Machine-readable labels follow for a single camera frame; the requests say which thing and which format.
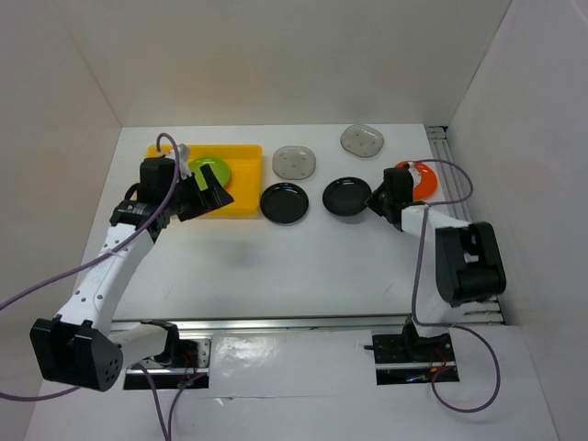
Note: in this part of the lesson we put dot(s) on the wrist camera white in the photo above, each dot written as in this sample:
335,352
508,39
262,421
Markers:
183,152
415,173

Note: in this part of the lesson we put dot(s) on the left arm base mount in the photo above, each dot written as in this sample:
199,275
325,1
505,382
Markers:
190,365

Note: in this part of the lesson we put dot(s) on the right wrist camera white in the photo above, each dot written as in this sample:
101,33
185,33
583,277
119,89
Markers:
415,173

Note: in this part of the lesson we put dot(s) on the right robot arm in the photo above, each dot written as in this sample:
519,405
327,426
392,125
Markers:
458,262

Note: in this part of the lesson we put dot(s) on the orange plate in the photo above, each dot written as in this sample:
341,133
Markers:
429,183

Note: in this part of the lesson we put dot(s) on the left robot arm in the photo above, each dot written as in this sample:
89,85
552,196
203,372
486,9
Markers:
75,348

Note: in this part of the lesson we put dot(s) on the green plate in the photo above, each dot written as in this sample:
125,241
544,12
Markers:
220,169

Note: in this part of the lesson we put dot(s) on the grey translucent plate right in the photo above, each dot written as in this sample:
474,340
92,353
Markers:
362,141

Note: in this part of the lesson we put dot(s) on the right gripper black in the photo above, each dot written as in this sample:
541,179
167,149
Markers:
372,201

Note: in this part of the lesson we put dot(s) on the aluminium rail front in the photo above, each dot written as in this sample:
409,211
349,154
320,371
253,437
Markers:
316,323

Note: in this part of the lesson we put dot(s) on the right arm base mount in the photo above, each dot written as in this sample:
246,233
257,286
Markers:
401,360

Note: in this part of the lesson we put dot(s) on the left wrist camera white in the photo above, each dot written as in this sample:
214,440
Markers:
183,152

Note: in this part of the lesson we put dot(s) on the grey translucent plate left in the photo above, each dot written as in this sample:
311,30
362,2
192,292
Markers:
294,162

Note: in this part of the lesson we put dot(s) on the aluminium rail right side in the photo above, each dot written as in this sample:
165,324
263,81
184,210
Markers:
488,312

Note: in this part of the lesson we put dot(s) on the black plate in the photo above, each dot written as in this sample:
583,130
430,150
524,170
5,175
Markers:
346,196
284,203

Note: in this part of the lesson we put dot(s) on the aluminium rail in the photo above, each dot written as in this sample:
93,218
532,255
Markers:
488,312
316,323

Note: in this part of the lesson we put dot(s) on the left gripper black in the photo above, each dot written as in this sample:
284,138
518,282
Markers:
212,197

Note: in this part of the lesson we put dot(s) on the grey translucent plate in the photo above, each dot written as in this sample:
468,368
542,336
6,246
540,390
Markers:
362,141
294,162

